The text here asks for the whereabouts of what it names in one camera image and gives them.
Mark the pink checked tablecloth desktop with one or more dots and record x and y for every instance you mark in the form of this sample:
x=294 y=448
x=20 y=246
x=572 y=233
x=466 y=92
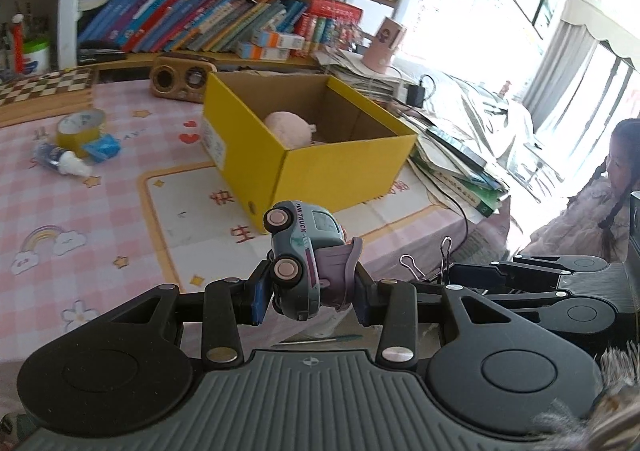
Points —
x=100 y=231

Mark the wooden chess board box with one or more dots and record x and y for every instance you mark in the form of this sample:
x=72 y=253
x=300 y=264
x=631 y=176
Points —
x=45 y=98

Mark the black charger adapter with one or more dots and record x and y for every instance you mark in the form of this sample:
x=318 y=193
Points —
x=416 y=93

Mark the stack of papers and books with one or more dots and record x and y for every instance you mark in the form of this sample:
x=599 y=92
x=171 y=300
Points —
x=450 y=166

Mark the white green lidded tub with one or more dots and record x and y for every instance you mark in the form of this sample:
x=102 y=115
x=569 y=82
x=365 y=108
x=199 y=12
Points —
x=35 y=58

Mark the blue label glue bottle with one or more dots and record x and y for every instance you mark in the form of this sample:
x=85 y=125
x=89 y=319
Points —
x=50 y=155

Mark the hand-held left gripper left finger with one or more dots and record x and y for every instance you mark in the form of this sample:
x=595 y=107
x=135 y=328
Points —
x=259 y=298

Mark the wooden retro radio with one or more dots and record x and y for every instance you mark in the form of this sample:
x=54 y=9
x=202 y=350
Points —
x=175 y=81

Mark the pink plush pig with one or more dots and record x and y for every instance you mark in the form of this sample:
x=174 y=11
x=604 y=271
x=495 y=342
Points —
x=290 y=128

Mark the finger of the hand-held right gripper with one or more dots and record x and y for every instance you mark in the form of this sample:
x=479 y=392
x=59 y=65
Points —
x=550 y=266
x=540 y=302

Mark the red book box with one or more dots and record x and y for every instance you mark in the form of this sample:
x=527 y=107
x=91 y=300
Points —
x=332 y=11

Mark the white curtain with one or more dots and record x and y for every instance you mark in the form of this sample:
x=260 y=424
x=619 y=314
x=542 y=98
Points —
x=585 y=31

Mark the yellow cardboard box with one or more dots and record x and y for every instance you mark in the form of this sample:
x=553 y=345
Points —
x=320 y=176

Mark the pink cylinder holder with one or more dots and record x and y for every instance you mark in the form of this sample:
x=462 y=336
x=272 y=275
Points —
x=382 y=46

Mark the blue wrapped packet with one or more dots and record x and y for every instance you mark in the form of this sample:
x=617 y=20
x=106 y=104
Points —
x=102 y=147

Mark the white shelf unit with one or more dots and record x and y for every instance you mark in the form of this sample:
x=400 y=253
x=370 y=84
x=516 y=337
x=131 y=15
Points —
x=67 y=6

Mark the grey furry sleeve cuff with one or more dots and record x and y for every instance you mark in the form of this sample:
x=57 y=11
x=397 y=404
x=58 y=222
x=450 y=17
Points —
x=620 y=371

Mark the grey-blue toy truck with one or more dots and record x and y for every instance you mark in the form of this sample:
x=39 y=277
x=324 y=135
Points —
x=300 y=241

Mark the black binder clip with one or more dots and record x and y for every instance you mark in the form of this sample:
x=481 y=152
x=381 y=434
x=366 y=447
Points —
x=445 y=276

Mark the row of colourful books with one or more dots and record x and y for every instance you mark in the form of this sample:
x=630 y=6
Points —
x=175 y=16

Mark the yellow tape roll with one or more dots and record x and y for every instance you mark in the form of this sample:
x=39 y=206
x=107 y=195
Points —
x=70 y=138

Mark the orange white small box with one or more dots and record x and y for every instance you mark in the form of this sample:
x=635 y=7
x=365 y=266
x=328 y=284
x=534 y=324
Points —
x=262 y=51
x=277 y=38

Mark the red glue bottle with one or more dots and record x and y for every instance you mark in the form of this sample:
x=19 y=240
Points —
x=18 y=46

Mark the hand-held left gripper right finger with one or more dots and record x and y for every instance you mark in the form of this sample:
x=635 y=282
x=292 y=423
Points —
x=362 y=301

